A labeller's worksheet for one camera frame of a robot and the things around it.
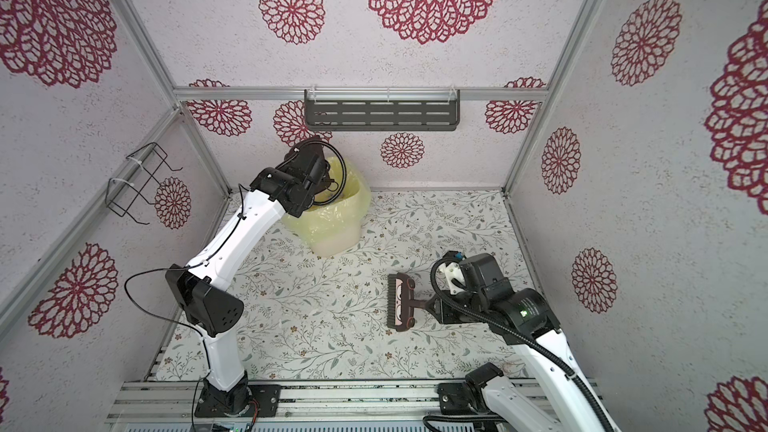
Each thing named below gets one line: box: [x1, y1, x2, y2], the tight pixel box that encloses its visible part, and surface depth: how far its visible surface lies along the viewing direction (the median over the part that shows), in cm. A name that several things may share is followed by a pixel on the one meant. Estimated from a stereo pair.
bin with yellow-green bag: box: [282, 157, 372, 258], surface depth 84 cm
